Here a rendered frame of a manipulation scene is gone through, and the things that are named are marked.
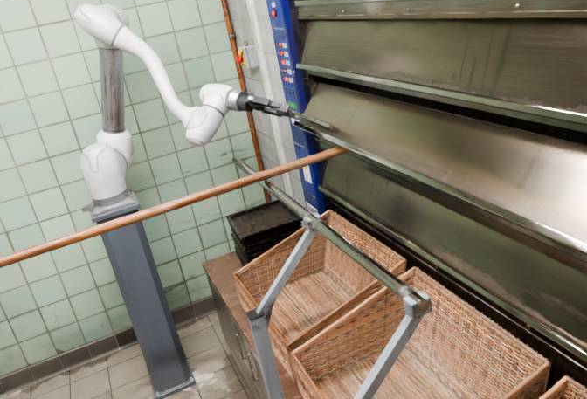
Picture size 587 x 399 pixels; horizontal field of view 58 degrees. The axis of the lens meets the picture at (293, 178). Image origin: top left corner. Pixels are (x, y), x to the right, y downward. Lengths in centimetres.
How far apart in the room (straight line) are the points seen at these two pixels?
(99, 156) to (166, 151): 66
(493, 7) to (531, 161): 34
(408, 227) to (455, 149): 43
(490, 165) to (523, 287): 32
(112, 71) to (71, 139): 56
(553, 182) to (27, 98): 235
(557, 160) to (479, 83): 24
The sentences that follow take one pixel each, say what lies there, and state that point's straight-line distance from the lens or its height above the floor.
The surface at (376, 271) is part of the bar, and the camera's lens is 118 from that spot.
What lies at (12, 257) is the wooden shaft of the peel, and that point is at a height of 119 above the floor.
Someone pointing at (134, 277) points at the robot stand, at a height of 67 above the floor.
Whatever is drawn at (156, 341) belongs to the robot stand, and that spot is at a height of 31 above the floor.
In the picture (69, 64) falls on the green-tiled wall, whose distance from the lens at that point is 285.
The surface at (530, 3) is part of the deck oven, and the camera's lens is 117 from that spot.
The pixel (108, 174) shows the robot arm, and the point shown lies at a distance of 238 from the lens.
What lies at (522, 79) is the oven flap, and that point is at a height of 151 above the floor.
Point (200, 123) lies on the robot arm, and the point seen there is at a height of 131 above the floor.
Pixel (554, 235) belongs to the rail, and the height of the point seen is 125.
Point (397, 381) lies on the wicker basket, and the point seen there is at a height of 59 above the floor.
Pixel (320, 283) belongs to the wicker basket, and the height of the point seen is 59.
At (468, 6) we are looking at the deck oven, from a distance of 130.
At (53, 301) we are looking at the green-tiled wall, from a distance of 319.
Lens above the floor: 179
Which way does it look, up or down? 21 degrees down
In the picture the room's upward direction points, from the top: 11 degrees counter-clockwise
